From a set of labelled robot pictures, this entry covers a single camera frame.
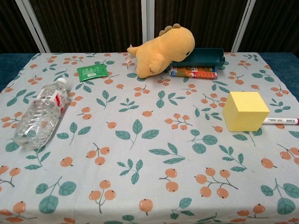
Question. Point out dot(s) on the yellow dinosaur plush toy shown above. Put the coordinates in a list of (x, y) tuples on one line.
[(163, 53)]

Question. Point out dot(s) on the orange snack packet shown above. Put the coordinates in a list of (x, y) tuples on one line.
[(194, 72)]

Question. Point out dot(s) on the fruit and leaf print tablecloth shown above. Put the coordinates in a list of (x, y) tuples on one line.
[(144, 151)]

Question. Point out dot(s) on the green tea sachet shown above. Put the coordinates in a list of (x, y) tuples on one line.
[(92, 72)]

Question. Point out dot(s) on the white marker pen red cap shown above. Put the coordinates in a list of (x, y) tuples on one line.
[(282, 121)]

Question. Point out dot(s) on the clear plastic water bottle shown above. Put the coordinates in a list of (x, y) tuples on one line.
[(39, 114)]

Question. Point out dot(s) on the yellow cube block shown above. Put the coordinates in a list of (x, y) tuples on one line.
[(245, 112)]

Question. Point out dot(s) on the dark teal plastic tray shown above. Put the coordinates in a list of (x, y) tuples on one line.
[(203, 59)]

